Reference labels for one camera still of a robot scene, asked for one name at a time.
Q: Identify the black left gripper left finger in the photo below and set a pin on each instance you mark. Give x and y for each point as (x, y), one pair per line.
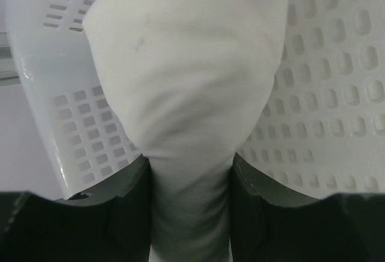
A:
(106, 222)

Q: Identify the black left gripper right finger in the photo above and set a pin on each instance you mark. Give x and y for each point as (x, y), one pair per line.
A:
(271, 222)

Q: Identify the white t shirt robot print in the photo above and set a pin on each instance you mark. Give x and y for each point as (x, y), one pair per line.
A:
(188, 80)

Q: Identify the white perforated plastic basket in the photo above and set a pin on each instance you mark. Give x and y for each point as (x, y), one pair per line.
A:
(321, 132)

